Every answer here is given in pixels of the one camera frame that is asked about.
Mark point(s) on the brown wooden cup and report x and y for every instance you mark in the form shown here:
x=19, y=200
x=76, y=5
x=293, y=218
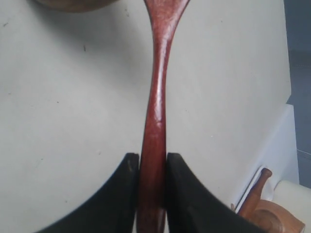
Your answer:
x=75, y=6

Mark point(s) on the dark wooden spoon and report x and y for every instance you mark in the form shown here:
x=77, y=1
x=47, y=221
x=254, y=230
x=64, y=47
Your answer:
x=150, y=218

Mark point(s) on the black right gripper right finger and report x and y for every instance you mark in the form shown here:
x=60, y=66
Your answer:
x=191, y=208

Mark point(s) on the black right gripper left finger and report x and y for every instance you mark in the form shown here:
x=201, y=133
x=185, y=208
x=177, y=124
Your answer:
x=111, y=209

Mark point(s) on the light wooden stand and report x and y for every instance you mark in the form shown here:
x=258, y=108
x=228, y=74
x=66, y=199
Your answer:
x=267, y=215

